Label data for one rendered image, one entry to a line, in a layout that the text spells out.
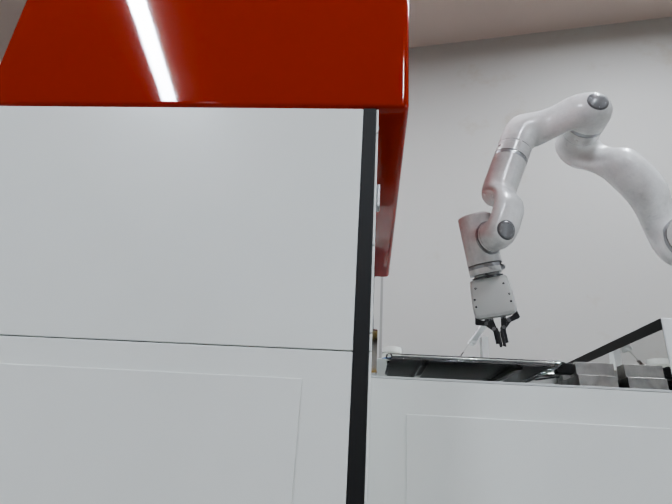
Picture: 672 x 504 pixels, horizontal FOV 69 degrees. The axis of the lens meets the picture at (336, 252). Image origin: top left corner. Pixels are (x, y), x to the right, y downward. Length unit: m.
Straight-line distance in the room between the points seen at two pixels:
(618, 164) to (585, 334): 1.63
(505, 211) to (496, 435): 0.55
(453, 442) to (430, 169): 2.59
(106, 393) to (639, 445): 0.80
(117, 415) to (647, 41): 3.84
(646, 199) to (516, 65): 2.48
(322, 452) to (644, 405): 0.55
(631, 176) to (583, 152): 0.15
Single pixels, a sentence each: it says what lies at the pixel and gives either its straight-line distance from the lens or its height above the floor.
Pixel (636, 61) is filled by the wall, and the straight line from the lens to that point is 3.94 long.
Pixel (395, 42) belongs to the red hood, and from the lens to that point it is 0.94.
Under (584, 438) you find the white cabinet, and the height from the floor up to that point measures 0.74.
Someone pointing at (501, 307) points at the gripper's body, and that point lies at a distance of 1.26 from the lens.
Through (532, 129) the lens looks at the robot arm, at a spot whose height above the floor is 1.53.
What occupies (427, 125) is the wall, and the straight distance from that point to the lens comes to 3.50.
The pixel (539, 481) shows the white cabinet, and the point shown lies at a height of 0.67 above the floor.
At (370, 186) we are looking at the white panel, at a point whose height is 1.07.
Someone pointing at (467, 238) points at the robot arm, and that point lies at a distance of 1.26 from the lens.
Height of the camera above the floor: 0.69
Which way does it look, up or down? 23 degrees up
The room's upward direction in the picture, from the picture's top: 4 degrees clockwise
